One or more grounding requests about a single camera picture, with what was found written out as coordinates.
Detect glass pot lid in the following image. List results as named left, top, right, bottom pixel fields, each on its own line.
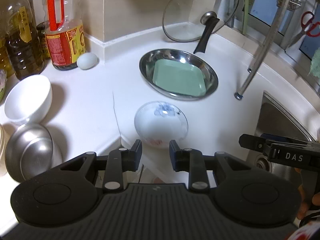
left=162, top=0, right=240, bottom=54

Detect large dark oil bottle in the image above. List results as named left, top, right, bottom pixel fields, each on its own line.
left=4, top=0, right=45, bottom=81

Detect red white clothing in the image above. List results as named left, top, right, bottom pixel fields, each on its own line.
left=297, top=217, right=320, bottom=240

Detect plain white bowl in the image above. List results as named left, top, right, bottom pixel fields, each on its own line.
left=4, top=74, right=53, bottom=125

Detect green cloth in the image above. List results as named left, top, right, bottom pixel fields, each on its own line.
left=308, top=54, right=320, bottom=78

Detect large steel bowl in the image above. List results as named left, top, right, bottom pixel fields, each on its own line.
left=5, top=123, right=54, bottom=181

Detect floral white bowl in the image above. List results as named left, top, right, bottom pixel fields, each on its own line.
left=134, top=100, right=189, bottom=148

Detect steel basin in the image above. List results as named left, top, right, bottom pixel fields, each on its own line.
left=139, top=48, right=219, bottom=101

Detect red handled sauce bottle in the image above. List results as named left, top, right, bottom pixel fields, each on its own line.
left=43, top=0, right=87, bottom=71

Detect green square plate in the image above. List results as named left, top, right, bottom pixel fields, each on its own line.
left=152, top=59, right=207, bottom=97

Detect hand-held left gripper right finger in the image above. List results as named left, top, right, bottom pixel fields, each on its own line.
left=169, top=139, right=253, bottom=192

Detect small steel bowl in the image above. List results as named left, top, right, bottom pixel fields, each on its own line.
left=20, top=136, right=54, bottom=180

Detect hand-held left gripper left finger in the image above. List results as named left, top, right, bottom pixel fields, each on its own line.
left=59, top=139, right=143, bottom=193

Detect plastic-wrapped small bowl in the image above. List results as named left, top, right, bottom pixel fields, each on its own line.
left=0, top=68, right=8, bottom=102

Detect red handled scissors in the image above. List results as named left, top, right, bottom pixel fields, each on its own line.
left=289, top=11, right=320, bottom=48

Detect steel sink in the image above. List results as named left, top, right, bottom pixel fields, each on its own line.
left=254, top=91, right=320, bottom=180

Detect white vented panel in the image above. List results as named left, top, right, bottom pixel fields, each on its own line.
left=31, top=0, right=54, bottom=25

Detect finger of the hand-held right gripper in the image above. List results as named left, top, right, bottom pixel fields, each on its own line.
left=239, top=133, right=273, bottom=156
left=260, top=133, right=315, bottom=146

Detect person's right hand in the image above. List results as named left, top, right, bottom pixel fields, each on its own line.
left=295, top=169, right=314, bottom=221

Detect window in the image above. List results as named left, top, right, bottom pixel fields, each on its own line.
left=235, top=0, right=320, bottom=64

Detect pale blue egg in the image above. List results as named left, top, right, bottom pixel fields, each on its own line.
left=76, top=52, right=98, bottom=69

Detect steel faucet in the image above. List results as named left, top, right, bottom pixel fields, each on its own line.
left=233, top=0, right=299, bottom=101

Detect dark glass jar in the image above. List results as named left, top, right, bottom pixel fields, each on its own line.
left=36, top=22, right=52, bottom=60

